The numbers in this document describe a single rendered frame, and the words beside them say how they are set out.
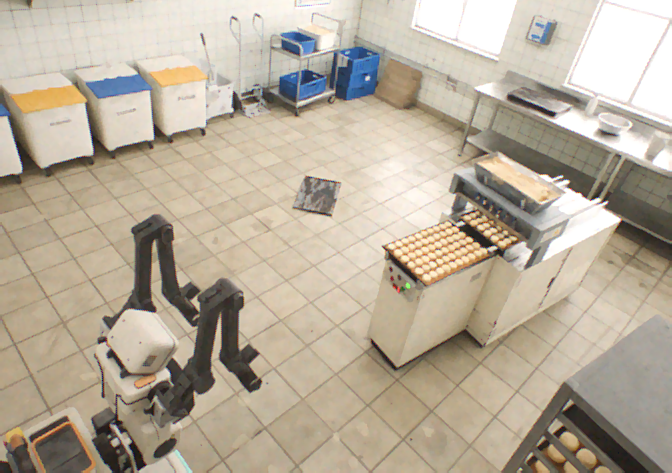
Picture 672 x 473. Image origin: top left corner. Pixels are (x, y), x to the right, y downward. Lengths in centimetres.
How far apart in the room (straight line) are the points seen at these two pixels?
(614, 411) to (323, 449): 206
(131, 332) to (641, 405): 155
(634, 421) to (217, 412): 241
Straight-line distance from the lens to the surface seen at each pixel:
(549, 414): 147
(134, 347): 185
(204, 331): 167
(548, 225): 318
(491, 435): 348
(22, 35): 556
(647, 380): 152
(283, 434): 316
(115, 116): 534
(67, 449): 222
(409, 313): 307
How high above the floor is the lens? 277
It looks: 37 degrees down
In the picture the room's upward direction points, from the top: 9 degrees clockwise
